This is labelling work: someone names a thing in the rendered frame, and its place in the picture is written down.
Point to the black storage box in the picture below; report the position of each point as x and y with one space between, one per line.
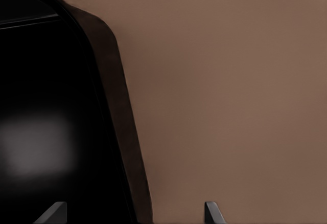
51 106

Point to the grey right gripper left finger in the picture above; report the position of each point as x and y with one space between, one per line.
55 213

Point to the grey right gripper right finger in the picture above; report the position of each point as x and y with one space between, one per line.
213 213

